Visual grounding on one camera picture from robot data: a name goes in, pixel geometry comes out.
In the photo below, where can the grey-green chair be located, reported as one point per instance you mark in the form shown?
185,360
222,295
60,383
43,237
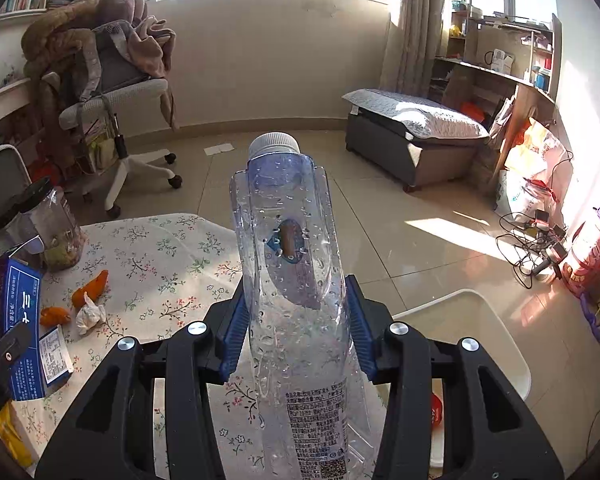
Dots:
2,180

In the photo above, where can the clear jar with black lid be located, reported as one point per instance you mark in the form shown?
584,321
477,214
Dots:
50,225

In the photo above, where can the white paper sheet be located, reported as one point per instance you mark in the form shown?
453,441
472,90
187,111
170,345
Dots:
219,149

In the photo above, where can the quilted grey bench cushion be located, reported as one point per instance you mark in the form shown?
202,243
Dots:
420,115

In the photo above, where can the pink plastic container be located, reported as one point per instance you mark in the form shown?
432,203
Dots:
592,255

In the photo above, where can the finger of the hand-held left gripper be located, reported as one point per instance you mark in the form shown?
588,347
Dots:
7,347

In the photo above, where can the brown blanket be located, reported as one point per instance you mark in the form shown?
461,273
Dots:
70,25

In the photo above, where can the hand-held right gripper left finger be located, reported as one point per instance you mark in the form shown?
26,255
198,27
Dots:
232,341

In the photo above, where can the clear plastic water bottle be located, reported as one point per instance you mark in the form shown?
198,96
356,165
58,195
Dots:
290,310

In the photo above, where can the white office chair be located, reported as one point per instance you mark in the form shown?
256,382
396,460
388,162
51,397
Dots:
125,92

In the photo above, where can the floral tablecloth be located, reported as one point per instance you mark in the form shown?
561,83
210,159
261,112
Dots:
165,270

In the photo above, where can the red wrapper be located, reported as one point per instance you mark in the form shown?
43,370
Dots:
436,412

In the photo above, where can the beige curtain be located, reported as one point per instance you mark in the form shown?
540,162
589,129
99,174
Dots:
415,25

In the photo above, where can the yellow package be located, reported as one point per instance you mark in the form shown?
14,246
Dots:
11,432

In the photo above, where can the grey storage bench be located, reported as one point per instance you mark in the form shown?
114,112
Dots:
380,152

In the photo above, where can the white woven sack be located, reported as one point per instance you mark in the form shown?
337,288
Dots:
520,195

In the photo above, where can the blue carton box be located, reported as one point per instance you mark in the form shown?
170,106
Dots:
22,305

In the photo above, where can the orange and white plastic bag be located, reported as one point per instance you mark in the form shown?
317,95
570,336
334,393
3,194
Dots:
537,147

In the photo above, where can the white plastic bin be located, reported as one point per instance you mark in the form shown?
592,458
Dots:
480,320

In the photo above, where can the wooden desk shelf unit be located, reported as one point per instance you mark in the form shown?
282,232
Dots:
522,90

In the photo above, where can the small orange peel piece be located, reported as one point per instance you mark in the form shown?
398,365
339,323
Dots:
55,316

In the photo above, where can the white tissue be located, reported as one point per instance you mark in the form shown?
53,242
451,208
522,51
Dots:
90,315

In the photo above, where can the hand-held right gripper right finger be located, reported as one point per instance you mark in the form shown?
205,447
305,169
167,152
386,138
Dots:
361,336

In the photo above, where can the pink blanket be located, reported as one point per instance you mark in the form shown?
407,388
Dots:
152,45

